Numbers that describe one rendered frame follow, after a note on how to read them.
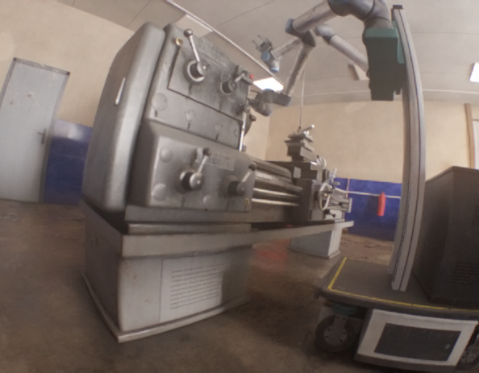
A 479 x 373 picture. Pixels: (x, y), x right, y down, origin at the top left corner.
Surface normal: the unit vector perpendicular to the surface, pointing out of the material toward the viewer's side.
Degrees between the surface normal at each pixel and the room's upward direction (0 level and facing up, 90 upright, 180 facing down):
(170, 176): 90
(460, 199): 90
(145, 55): 90
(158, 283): 90
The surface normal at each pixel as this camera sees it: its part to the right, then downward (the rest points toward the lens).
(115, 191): 0.75, 0.09
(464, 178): -0.53, -0.10
